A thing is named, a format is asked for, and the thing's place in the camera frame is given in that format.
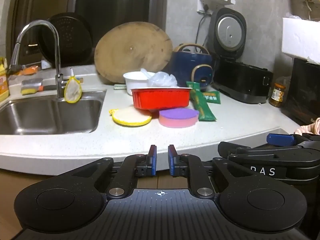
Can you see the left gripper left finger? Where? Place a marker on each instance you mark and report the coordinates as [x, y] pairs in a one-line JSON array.
[[130, 170]]

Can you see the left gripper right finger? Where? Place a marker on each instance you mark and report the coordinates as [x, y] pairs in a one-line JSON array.
[[191, 167]]

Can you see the purple pink sponge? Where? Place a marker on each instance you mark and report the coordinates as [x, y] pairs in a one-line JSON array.
[[178, 117]]

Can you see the yellow round sponge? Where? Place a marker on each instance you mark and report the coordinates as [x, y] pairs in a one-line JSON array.
[[130, 116]]

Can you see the long green wrapper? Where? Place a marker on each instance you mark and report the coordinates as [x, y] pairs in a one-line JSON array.
[[199, 102]]

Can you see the red plastic food container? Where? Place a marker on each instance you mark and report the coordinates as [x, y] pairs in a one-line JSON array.
[[157, 98]]

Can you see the clear plastic bag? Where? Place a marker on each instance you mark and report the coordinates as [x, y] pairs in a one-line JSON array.
[[159, 79]]

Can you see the white paper bowl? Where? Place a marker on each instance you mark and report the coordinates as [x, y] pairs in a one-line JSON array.
[[137, 79]]

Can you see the short green wrapper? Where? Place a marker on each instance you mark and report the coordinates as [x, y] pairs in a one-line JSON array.
[[212, 97]]

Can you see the chrome kitchen faucet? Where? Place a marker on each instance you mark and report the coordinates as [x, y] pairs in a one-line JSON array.
[[49, 41]]

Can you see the black microwave oven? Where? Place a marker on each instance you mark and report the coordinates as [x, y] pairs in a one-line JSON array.
[[302, 101]]

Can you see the glass sauce jar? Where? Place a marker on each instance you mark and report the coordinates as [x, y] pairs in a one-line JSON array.
[[276, 98]]

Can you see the green white knitted cloth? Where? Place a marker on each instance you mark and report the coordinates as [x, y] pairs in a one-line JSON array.
[[120, 87]]

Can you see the black open rice cooker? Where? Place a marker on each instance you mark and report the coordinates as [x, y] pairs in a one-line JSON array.
[[226, 43]]

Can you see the blue rice cooker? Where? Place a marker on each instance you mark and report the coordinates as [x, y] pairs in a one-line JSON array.
[[191, 63]]

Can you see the yellow mesh sink strainer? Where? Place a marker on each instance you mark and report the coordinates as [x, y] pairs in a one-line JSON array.
[[73, 90]]

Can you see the stainless steel sink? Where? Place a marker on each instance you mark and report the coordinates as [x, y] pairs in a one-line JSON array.
[[48, 115]]

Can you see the white foam box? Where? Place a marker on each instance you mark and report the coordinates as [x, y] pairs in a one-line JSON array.
[[300, 39]]

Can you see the round wooden cutting board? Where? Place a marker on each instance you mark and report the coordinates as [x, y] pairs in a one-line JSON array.
[[130, 47]]

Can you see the yellow grey scrub sponge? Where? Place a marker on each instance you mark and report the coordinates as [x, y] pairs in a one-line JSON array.
[[31, 86]]

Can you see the yellow detergent bottle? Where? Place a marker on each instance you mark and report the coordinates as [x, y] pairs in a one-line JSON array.
[[4, 89]]

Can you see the black colander pan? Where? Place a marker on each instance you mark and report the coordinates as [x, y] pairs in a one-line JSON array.
[[75, 37]]

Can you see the white wall power socket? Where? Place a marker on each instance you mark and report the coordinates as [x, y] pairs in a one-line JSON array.
[[207, 7]]

